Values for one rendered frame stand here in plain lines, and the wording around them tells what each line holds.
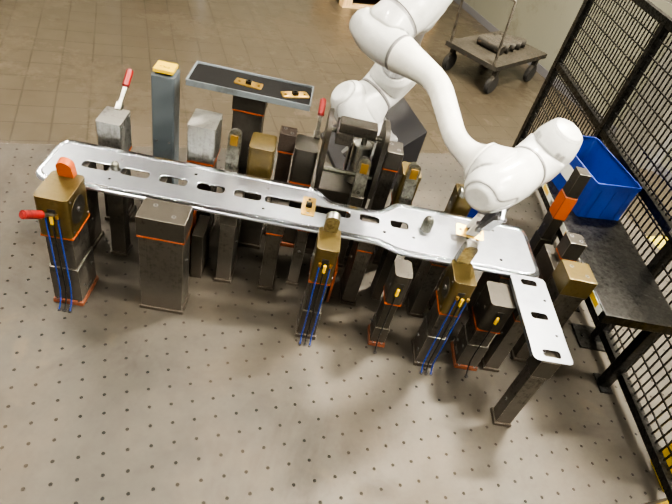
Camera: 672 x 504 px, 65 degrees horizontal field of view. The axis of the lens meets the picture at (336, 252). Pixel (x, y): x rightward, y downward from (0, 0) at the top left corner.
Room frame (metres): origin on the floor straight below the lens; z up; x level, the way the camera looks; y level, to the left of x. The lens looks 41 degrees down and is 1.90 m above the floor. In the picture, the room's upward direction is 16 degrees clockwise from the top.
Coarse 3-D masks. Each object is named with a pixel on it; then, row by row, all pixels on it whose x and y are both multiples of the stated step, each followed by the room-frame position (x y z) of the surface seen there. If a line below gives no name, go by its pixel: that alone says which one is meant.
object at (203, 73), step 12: (192, 72) 1.46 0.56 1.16; (204, 72) 1.48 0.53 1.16; (216, 72) 1.51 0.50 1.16; (228, 72) 1.53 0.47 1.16; (216, 84) 1.43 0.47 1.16; (228, 84) 1.45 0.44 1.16; (264, 84) 1.52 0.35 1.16; (276, 84) 1.54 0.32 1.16; (288, 84) 1.56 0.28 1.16; (276, 96) 1.46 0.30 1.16
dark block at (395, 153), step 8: (392, 144) 1.44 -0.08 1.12; (400, 144) 1.46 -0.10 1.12; (392, 152) 1.40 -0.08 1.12; (400, 152) 1.41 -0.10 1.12; (384, 160) 1.40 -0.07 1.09; (392, 160) 1.40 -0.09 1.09; (400, 160) 1.40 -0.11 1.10; (384, 168) 1.40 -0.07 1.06; (392, 168) 1.40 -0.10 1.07; (384, 176) 1.40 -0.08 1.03; (392, 176) 1.41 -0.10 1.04; (376, 184) 1.43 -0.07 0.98; (384, 184) 1.40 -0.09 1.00; (376, 192) 1.40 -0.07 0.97; (384, 192) 1.40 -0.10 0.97; (376, 200) 1.40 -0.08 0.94; (384, 200) 1.41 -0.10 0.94; (368, 208) 1.44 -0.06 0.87; (376, 208) 1.40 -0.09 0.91
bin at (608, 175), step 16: (592, 144) 1.81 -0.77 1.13; (576, 160) 1.61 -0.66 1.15; (592, 160) 1.78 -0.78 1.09; (608, 160) 1.71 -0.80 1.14; (560, 176) 1.64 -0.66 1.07; (592, 176) 1.52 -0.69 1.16; (608, 176) 1.67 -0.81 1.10; (624, 176) 1.62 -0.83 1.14; (592, 192) 1.49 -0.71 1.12; (608, 192) 1.50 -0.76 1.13; (624, 192) 1.52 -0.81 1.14; (576, 208) 1.50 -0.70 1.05; (592, 208) 1.50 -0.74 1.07; (608, 208) 1.51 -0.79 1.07; (624, 208) 1.53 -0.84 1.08
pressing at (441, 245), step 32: (96, 160) 1.13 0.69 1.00; (128, 160) 1.17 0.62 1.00; (160, 160) 1.21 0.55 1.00; (128, 192) 1.04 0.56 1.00; (160, 192) 1.08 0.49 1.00; (192, 192) 1.11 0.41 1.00; (224, 192) 1.15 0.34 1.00; (256, 192) 1.19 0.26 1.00; (288, 192) 1.23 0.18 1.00; (320, 192) 1.27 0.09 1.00; (288, 224) 1.10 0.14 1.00; (320, 224) 1.13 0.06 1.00; (352, 224) 1.17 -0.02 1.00; (384, 224) 1.21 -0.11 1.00; (416, 224) 1.25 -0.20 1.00; (448, 224) 1.29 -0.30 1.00; (416, 256) 1.12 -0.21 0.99; (448, 256) 1.15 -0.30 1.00; (480, 256) 1.19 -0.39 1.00; (512, 256) 1.23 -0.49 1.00
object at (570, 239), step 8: (568, 232) 1.30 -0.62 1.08; (568, 240) 1.27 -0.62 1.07; (576, 240) 1.27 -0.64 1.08; (584, 240) 1.28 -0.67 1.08; (560, 248) 1.28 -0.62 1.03; (568, 248) 1.25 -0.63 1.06; (576, 248) 1.26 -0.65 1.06; (584, 248) 1.26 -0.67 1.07; (560, 256) 1.26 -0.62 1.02; (568, 256) 1.26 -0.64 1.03; (576, 256) 1.26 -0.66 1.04
